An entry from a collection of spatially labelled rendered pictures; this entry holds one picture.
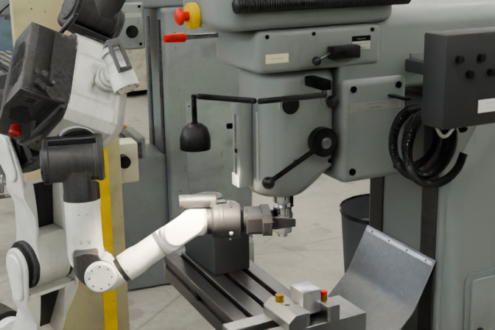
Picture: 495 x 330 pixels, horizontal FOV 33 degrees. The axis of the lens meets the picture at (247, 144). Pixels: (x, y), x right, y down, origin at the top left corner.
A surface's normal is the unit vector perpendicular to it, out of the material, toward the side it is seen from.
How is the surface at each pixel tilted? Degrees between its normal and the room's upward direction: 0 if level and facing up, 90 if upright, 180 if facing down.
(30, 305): 98
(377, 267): 64
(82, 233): 85
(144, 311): 0
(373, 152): 90
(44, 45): 58
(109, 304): 90
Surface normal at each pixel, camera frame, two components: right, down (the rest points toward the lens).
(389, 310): -0.65, -0.60
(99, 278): 0.19, 0.15
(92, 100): 0.59, -0.37
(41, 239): 0.71, 0.23
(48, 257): 0.70, 0.00
